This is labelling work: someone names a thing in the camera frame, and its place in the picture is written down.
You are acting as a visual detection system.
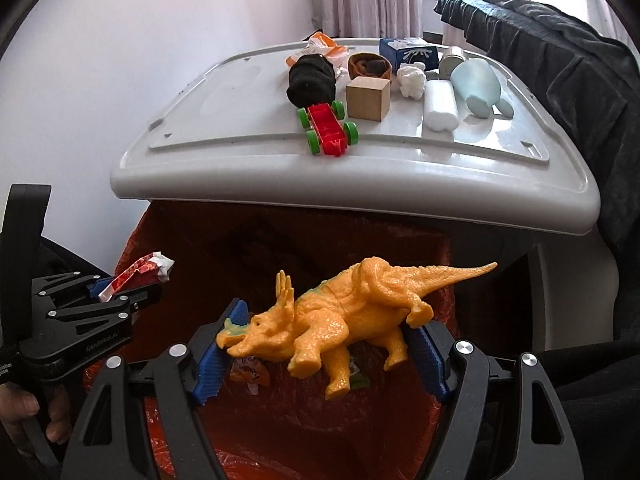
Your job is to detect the blue and white biscuit box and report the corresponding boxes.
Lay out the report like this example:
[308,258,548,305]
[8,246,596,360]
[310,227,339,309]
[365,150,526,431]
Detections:
[379,37,438,73]

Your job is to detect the white plastic bin lid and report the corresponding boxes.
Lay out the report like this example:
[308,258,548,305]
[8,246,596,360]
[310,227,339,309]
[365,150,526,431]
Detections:
[111,37,601,237]

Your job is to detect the light blue plastic bottle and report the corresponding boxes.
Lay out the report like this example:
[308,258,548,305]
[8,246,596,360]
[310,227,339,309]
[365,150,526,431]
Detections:
[450,58,515,120]

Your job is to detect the orange toy dinosaur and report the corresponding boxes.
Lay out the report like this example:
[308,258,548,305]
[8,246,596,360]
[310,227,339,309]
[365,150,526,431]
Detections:
[216,257,499,401]

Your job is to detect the wooden block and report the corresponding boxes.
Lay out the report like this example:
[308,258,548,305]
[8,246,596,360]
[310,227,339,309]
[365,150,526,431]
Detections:
[346,77,391,122]

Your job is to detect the white crumpled tissue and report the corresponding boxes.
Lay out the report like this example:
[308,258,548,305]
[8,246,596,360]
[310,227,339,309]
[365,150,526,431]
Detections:
[396,62,427,100]

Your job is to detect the grey and white jar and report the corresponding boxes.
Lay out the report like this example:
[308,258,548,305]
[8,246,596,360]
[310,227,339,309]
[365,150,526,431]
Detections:
[439,46,466,81]

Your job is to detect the person's left hand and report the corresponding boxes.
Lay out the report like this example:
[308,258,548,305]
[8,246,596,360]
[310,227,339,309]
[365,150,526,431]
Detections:
[0,385,73,455]

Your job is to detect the white foam roll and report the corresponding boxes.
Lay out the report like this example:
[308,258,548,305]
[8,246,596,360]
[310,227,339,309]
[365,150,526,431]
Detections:
[423,80,460,133]

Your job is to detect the brown round bowl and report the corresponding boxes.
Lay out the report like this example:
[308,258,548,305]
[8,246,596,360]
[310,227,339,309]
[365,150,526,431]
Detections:
[348,52,393,80]

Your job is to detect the orange plastic trash bag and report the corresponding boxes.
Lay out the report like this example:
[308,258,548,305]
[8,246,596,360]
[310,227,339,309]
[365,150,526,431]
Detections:
[82,200,481,480]

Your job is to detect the orange printed wrapper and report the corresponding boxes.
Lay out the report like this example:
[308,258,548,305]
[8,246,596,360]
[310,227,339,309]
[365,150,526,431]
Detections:
[230,355,273,396]

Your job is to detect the bed with dark blanket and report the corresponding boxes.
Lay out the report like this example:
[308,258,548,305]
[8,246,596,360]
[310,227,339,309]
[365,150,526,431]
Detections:
[434,0,640,261]

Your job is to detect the orange and white snack wrapper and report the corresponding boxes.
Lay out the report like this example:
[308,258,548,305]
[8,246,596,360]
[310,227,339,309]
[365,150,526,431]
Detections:
[286,31,349,68]

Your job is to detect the red and white wrapper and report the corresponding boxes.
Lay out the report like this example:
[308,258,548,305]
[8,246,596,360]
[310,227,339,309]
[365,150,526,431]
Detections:
[97,251,176,303]

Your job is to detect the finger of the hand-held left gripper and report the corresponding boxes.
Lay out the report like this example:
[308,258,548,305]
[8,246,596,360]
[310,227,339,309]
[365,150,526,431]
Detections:
[20,285,163,367]
[32,271,115,309]

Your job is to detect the red toy car green wheels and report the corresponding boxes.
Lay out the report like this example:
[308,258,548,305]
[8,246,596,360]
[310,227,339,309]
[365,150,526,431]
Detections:
[296,100,360,157]

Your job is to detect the black rolled sock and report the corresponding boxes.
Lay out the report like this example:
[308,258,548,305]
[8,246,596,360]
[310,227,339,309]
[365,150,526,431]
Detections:
[287,56,337,107]

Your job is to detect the white plastic bin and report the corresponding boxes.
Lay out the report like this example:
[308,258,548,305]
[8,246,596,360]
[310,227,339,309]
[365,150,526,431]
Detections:
[530,230,621,352]

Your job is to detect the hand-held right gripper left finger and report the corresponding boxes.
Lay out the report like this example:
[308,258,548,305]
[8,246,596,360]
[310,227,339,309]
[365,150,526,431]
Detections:
[60,299,251,480]

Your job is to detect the person's dark clothing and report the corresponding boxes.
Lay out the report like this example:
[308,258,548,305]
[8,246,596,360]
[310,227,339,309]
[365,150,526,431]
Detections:
[542,335,640,480]

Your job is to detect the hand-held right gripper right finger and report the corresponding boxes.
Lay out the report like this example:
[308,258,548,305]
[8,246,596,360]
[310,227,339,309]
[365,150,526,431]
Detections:
[404,321,586,480]

